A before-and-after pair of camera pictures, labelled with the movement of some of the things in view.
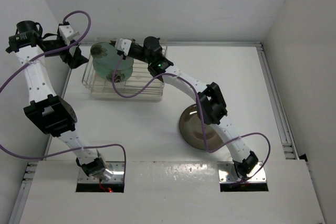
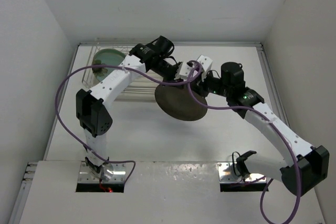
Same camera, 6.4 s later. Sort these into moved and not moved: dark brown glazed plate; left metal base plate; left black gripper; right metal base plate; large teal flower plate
Moved: large teal flower plate; dark brown glazed plate; left black gripper
Not moved: left metal base plate; right metal base plate
